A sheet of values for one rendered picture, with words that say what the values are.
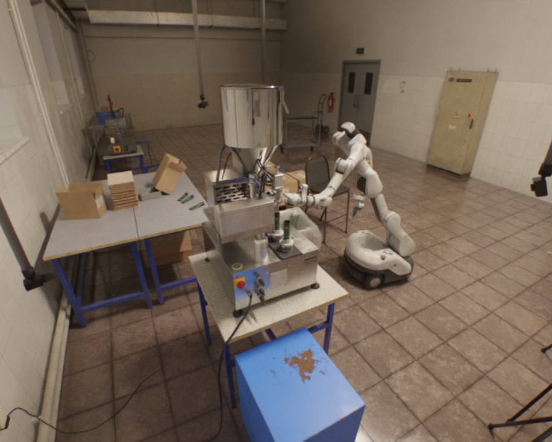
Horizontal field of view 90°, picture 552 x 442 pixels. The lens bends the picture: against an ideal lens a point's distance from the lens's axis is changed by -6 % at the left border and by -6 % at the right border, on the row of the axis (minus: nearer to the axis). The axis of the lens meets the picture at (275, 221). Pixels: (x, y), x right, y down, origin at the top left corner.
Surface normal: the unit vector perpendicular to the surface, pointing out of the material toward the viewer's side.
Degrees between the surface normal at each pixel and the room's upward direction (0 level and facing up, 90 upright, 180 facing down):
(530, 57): 90
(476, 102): 90
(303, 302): 0
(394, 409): 0
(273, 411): 0
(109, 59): 90
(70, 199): 97
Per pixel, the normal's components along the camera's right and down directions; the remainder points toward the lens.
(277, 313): 0.00, -0.89
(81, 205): 0.12, 0.46
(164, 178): 0.45, 0.41
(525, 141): -0.89, 0.21
